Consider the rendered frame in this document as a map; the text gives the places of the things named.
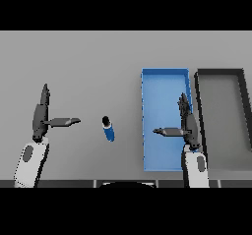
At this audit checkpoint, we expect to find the dark grey rectangular bin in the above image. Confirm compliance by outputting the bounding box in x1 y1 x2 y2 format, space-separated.
193 68 252 173

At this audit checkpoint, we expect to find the left dark grey robot hand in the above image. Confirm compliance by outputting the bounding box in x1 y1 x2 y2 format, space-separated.
31 83 82 144

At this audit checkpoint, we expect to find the right dark grey robot hand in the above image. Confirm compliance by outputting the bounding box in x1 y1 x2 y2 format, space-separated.
152 91 202 150

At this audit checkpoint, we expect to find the blue pipe with dark end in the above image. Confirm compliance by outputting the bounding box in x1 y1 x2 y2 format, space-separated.
101 115 116 143

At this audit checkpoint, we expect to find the blue rectangular bin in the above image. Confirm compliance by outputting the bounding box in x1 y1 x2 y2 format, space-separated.
140 67 200 173

